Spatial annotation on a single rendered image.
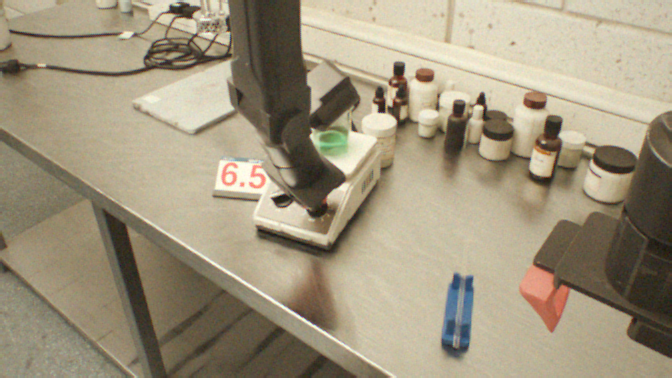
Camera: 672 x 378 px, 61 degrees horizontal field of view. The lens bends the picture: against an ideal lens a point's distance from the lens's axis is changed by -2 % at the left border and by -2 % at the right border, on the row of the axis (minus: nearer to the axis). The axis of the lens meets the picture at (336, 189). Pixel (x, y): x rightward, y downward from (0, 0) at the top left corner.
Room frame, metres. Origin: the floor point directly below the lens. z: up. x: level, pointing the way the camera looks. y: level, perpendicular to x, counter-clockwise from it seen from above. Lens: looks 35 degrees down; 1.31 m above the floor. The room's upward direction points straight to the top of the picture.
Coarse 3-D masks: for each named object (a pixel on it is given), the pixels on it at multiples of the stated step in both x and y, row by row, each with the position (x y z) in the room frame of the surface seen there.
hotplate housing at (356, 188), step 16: (368, 160) 0.77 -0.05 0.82; (352, 176) 0.72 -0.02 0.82; (368, 176) 0.76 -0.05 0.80; (352, 192) 0.70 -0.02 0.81; (368, 192) 0.76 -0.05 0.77; (256, 208) 0.70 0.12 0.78; (352, 208) 0.70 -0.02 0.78; (256, 224) 0.68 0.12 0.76; (272, 224) 0.67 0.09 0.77; (288, 224) 0.66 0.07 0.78; (336, 224) 0.65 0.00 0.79; (304, 240) 0.65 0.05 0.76; (320, 240) 0.64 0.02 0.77
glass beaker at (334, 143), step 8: (344, 120) 0.75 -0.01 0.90; (328, 128) 0.74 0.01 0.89; (336, 128) 0.74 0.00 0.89; (344, 128) 0.75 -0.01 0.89; (312, 136) 0.76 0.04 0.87; (320, 136) 0.75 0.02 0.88; (328, 136) 0.74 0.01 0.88; (336, 136) 0.74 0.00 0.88; (344, 136) 0.75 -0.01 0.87; (320, 144) 0.75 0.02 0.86; (328, 144) 0.74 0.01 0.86; (336, 144) 0.74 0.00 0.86; (344, 144) 0.75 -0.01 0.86; (320, 152) 0.75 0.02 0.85; (328, 152) 0.74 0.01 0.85; (336, 152) 0.74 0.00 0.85; (344, 152) 0.75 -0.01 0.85
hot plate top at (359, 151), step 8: (352, 136) 0.81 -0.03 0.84; (360, 136) 0.81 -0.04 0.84; (368, 136) 0.81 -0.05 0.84; (352, 144) 0.79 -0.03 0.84; (360, 144) 0.79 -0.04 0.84; (368, 144) 0.79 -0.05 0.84; (352, 152) 0.76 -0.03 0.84; (360, 152) 0.76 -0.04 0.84; (368, 152) 0.77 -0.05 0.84; (336, 160) 0.74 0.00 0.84; (344, 160) 0.74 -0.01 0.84; (352, 160) 0.74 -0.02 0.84; (360, 160) 0.74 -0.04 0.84; (344, 168) 0.72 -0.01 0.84; (352, 168) 0.72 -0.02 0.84
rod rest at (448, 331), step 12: (456, 276) 0.55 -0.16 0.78; (468, 276) 0.55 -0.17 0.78; (456, 288) 0.55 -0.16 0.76; (468, 288) 0.54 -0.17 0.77; (456, 300) 0.53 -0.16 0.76; (468, 300) 0.53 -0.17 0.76; (456, 312) 0.51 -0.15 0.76; (468, 312) 0.51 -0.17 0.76; (444, 324) 0.49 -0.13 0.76; (468, 324) 0.47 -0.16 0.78; (444, 336) 0.47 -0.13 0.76; (468, 336) 0.47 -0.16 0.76
